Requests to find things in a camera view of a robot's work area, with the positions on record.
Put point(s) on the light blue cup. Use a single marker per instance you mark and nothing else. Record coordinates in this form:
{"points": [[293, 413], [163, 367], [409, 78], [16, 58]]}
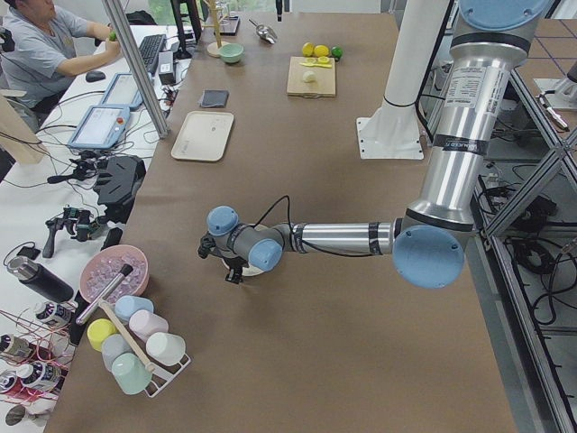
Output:
{"points": [[127, 305]]}

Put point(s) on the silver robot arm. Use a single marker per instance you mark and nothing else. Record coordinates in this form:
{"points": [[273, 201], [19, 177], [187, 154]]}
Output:
{"points": [[427, 244]]}

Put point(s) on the grey folded cloth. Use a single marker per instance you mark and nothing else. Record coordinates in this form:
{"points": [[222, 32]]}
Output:
{"points": [[213, 98]]}

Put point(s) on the upper blue teach pendant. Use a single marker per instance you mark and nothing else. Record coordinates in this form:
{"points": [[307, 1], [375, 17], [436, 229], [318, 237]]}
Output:
{"points": [[100, 128]]}

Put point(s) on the grey cup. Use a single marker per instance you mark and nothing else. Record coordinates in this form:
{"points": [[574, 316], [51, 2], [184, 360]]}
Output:
{"points": [[112, 347]]}

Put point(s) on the white cup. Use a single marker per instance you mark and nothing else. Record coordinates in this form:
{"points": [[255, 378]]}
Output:
{"points": [[166, 348]]}

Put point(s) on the yellow plastic knife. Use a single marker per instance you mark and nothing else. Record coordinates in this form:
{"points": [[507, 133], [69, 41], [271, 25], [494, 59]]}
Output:
{"points": [[316, 65]]}

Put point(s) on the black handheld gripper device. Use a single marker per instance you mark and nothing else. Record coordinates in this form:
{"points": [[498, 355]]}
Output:
{"points": [[79, 224]]}

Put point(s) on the yellow cup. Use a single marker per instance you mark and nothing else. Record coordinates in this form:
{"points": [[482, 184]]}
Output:
{"points": [[98, 331]]}

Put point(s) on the wooden cup tree stand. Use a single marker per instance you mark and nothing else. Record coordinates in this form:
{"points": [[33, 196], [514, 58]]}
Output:
{"points": [[217, 14]]}

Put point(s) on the beige rectangular tray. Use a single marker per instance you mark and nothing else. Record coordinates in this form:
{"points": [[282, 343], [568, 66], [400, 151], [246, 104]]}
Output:
{"points": [[203, 136]]}

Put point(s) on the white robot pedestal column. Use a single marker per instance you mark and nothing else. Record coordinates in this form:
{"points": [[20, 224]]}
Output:
{"points": [[393, 131]]}

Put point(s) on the aluminium frame post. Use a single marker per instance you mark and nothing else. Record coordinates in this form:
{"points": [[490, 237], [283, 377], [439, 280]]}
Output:
{"points": [[130, 50]]}

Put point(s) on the white cup rack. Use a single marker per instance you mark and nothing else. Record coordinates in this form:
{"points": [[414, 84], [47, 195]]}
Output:
{"points": [[162, 375]]}

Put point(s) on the black keyboard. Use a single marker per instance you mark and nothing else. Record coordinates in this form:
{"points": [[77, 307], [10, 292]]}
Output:
{"points": [[150, 48]]}

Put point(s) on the metal muddler in bowl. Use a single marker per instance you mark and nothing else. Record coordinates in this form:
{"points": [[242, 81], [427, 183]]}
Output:
{"points": [[83, 317]]}

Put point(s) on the beige round plate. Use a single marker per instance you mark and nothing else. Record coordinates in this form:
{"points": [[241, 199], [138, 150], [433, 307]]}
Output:
{"points": [[249, 271]]}

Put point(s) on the seated person grey shirt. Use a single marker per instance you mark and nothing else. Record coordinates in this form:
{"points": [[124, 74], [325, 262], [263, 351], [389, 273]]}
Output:
{"points": [[44, 61]]}

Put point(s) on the pink cup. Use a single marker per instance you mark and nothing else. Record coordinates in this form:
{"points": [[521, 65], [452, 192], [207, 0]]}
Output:
{"points": [[144, 324]]}

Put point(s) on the whole yellow lemon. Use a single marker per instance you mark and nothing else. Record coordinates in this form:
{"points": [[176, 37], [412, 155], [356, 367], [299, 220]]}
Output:
{"points": [[321, 50], [308, 49]]}

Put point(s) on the black perforated bracket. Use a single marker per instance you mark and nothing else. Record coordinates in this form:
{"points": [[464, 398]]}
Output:
{"points": [[118, 180]]}

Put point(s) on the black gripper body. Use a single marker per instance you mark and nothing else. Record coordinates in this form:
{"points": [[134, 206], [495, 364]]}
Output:
{"points": [[233, 269]]}

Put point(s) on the wooden cutting board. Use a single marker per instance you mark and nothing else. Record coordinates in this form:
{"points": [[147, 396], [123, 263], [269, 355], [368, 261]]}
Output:
{"points": [[325, 85]]}

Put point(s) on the mint green cup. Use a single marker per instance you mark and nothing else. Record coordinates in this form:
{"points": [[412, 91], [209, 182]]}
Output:
{"points": [[130, 373]]}

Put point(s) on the black computer mouse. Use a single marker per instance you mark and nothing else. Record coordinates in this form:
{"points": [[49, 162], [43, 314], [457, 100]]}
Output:
{"points": [[94, 76]]}

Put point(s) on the black camera mount wrist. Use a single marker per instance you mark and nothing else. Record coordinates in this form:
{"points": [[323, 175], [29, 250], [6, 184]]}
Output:
{"points": [[206, 246]]}

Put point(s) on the green lime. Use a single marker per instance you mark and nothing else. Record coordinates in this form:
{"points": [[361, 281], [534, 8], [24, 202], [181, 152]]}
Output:
{"points": [[337, 52]]}

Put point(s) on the metal ice scoop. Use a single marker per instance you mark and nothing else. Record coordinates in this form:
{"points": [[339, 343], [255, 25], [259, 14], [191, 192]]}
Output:
{"points": [[265, 32]]}

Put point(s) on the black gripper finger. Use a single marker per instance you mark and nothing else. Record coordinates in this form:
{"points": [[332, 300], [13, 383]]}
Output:
{"points": [[279, 9], [235, 275]]}

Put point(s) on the left whole yellow lemon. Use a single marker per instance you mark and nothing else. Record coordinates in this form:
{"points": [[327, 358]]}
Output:
{"points": [[308, 49]]}

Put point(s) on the right whole yellow lemon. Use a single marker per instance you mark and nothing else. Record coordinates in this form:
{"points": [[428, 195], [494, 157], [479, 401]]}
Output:
{"points": [[321, 50]]}

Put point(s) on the black thermos bottle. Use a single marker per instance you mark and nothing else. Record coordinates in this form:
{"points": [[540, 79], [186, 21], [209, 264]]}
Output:
{"points": [[41, 280]]}

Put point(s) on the mint green bowl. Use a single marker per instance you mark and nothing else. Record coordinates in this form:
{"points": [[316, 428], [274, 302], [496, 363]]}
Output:
{"points": [[231, 53]]}

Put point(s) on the pink bowl with ice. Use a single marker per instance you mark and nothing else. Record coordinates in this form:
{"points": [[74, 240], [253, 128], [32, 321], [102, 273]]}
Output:
{"points": [[107, 264]]}

